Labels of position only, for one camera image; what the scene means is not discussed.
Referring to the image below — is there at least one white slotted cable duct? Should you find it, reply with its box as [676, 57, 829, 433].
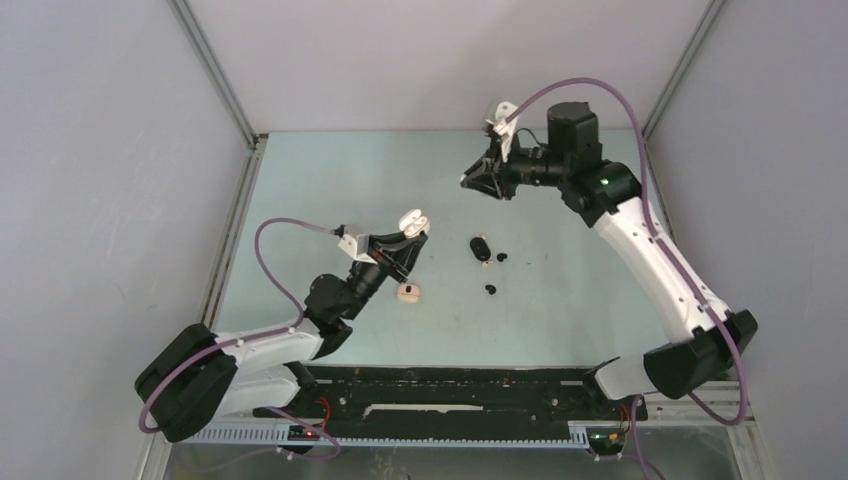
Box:
[183, 422, 589, 449]

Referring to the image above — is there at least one aluminium corner post left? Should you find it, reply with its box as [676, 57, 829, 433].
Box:
[167, 0, 259, 149]

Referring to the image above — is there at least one aluminium corner post right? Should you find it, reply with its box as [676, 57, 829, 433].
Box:
[639, 0, 727, 144]

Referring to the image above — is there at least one beige earbud charging case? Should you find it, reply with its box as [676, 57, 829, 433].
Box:
[396, 283, 421, 304]

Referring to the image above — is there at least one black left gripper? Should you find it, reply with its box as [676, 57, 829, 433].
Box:
[342, 229, 427, 321]

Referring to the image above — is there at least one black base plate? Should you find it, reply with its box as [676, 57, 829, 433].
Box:
[284, 365, 648, 444]

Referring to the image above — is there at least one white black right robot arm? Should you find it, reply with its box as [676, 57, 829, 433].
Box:
[460, 102, 758, 418]

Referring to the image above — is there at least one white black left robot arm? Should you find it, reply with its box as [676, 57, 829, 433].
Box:
[134, 225, 429, 443]

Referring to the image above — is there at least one white earbud charging case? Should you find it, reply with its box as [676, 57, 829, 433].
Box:
[398, 209, 430, 239]

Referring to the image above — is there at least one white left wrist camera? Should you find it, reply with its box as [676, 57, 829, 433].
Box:
[338, 224, 376, 264]

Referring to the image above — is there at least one aluminium corner post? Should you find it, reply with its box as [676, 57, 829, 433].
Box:
[167, 0, 259, 149]
[639, 0, 727, 144]

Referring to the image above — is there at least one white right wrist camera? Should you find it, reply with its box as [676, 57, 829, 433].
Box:
[484, 101, 518, 163]

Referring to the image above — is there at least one black earbud charging case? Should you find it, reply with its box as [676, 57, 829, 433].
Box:
[469, 236, 492, 263]

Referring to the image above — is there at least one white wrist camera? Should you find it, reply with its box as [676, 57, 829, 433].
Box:
[484, 101, 518, 163]
[338, 224, 376, 264]

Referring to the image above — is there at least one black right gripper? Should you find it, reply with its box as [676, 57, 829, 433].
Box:
[462, 130, 570, 201]

